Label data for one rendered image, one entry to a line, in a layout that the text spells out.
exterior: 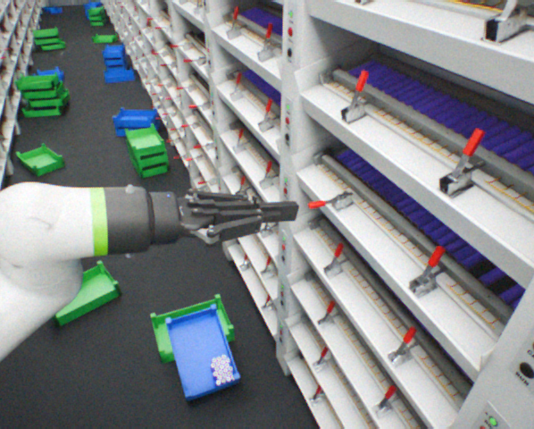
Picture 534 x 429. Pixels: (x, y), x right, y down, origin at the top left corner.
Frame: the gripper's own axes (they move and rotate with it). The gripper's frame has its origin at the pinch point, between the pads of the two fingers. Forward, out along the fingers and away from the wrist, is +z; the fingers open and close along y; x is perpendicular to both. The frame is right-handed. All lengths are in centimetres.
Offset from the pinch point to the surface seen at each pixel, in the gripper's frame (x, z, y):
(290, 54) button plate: 17.8, 14.6, -34.2
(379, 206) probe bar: -3.0, 25.9, -4.6
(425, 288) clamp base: -6.4, 22.2, 15.5
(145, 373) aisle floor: -106, -9, -52
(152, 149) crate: -81, 18, -201
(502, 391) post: -7.8, 20.3, 33.9
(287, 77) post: 12.4, 16.2, -36.6
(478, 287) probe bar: -2.5, 26.8, 20.5
